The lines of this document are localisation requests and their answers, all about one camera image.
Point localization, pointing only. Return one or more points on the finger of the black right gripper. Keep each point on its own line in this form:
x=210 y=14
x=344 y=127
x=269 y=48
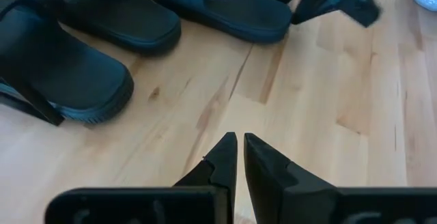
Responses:
x=363 y=9
x=317 y=2

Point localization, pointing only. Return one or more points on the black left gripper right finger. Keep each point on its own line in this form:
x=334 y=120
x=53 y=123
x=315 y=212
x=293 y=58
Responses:
x=269 y=176

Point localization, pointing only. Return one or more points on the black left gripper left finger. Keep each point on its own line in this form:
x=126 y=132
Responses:
x=223 y=162

